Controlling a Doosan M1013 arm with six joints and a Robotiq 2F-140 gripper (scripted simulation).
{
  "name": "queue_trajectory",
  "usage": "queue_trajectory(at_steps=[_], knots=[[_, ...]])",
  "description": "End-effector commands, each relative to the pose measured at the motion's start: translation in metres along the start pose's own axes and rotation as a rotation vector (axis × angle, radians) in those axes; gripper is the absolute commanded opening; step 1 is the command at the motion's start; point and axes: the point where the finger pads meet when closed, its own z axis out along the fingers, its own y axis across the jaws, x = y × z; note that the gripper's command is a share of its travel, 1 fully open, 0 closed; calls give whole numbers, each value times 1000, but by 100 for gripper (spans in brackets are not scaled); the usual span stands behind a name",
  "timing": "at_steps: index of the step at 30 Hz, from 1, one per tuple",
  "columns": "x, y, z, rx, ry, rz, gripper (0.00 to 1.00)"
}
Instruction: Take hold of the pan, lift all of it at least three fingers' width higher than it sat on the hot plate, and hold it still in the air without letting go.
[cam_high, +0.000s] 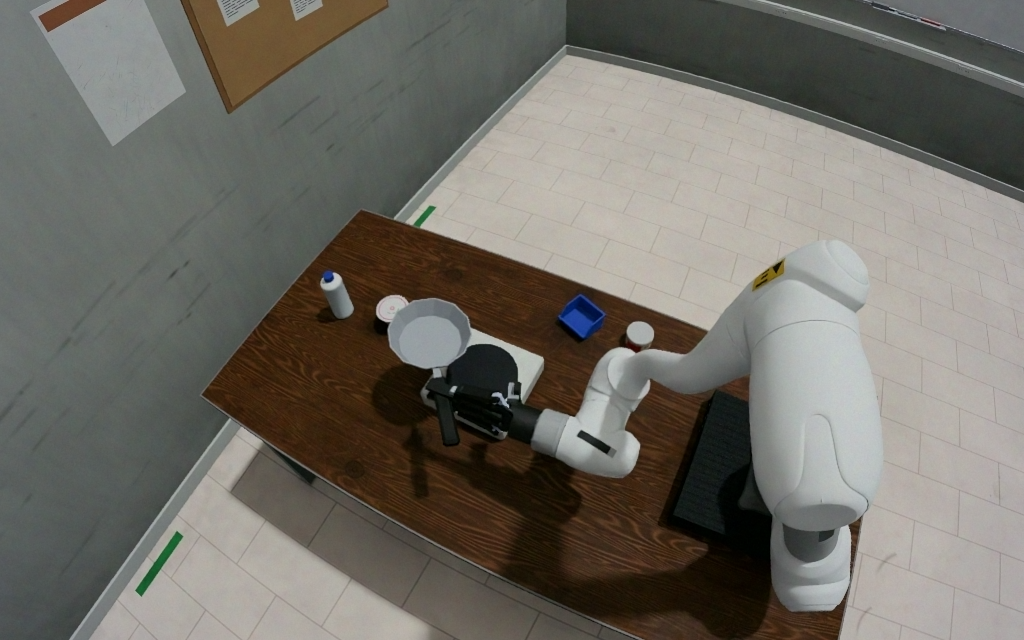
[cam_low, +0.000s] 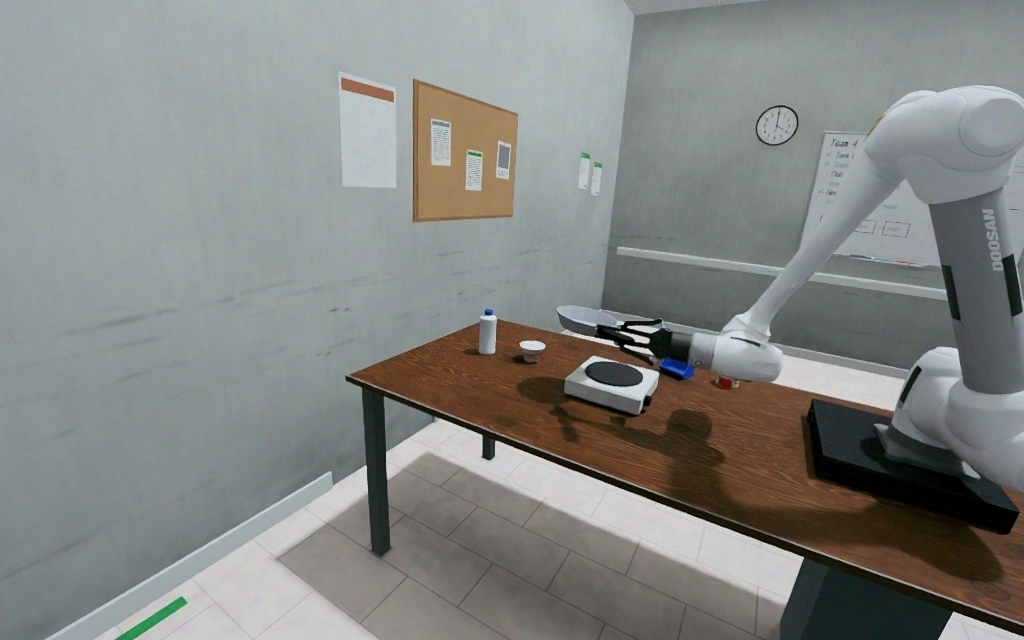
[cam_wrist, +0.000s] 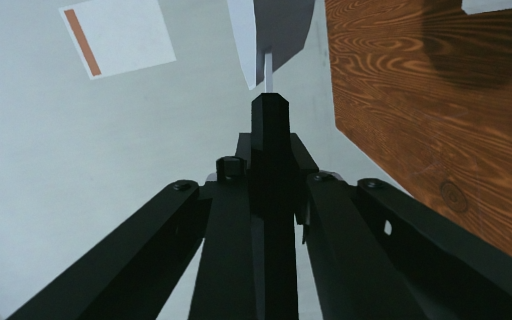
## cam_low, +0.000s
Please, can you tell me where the white yogurt cup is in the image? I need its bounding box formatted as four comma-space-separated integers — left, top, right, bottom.
520, 341, 545, 362

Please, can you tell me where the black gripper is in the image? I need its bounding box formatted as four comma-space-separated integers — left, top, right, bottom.
596, 318, 692, 366

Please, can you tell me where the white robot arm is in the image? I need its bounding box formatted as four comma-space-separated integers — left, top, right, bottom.
687, 86, 1024, 493

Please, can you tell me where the white bottle with blue cap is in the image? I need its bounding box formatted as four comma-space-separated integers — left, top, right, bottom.
479, 309, 497, 355

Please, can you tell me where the grey frying pan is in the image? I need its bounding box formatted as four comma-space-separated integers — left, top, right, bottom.
557, 305, 635, 346

